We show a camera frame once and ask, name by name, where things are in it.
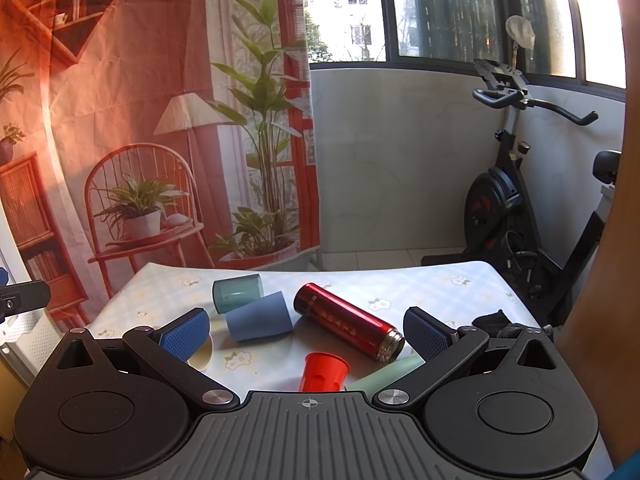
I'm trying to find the teal translucent cup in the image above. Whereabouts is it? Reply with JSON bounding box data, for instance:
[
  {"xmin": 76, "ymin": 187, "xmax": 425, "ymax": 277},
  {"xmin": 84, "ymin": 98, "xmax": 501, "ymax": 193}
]
[{"xmin": 212, "ymin": 273, "xmax": 264, "ymax": 314}]

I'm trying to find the checked floral tablecloth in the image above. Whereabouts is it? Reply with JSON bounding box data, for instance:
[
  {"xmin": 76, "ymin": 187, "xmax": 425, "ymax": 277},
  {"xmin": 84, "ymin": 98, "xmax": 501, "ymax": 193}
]
[{"xmin": 89, "ymin": 262, "xmax": 536, "ymax": 396}]

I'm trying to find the red plastic cup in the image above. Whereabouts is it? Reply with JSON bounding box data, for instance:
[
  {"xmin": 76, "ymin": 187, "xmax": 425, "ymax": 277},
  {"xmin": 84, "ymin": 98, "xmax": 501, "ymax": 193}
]
[{"xmin": 299, "ymin": 352, "xmax": 350, "ymax": 392}]

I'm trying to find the black window frame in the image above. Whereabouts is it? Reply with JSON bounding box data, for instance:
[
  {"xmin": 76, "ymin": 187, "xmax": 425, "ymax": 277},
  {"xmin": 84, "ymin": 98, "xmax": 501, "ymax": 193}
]
[{"xmin": 303, "ymin": 0, "xmax": 626, "ymax": 101}]

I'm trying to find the black dotted glove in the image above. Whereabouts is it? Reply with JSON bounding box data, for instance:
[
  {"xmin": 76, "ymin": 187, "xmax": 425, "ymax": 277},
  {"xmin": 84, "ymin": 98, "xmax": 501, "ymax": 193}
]
[{"xmin": 472, "ymin": 310, "xmax": 542, "ymax": 339}]

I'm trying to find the blue cup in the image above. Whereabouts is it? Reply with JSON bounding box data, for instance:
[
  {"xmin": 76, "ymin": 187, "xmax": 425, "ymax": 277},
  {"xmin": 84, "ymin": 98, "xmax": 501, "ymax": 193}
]
[{"xmin": 226, "ymin": 292, "xmax": 293, "ymax": 342}]

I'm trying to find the brown wooden panel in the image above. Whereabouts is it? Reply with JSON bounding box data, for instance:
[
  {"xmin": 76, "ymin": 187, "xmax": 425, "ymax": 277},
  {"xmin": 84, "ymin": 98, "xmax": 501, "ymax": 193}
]
[{"xmin": 558, "ymin": 0, "xmax": 639, "ymax": 467}]

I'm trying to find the light green cup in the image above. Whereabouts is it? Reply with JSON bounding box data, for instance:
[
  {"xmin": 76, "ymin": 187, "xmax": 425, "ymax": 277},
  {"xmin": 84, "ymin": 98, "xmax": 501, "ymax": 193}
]
[{"xmin": 345, "ymin": 353, "xmax": 424, "ymax": 400}]

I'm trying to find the printed room scene tapestry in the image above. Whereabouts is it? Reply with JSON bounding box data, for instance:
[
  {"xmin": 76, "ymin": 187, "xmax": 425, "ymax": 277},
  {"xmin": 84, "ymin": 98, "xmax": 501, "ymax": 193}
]
[{"xmin": 1, "ymin": 0, "xmax": 320, "ymax": 329}]

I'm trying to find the black exercise bike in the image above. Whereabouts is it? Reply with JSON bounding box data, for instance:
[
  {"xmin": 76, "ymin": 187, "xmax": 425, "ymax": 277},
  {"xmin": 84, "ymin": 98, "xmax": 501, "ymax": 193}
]
[{"xmin": 421, "ymin": 57, "xmax": 623, "ymax": 330}]

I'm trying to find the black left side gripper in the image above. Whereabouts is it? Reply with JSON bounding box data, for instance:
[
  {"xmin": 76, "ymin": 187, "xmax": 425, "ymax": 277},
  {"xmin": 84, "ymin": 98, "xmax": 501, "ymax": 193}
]
[{"xmin": 0, "ymin": 268, "xmax": 51, "ymax": 323}]

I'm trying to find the red metal thermos bottle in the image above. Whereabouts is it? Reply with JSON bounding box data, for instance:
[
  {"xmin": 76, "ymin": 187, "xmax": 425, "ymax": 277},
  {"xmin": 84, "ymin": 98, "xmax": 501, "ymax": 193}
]
[{"xmin": 293, "ymin": 283, "xmax": 405, "ymax": 364}]

